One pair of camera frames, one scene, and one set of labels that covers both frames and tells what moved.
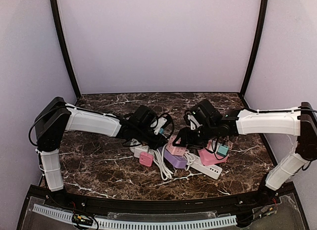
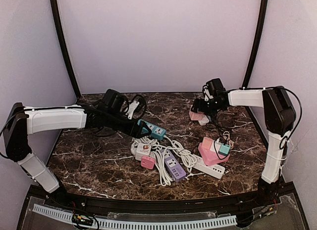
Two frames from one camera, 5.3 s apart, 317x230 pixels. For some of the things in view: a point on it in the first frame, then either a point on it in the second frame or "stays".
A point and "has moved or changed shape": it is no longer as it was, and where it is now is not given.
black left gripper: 153,140 → 133,128
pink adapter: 146,159 has moved or changed shape
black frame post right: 257,44 stays
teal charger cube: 223,150 stays
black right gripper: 187,135 → 198,107
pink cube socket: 180,151 has moved or changed shape
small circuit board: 82,219 stays
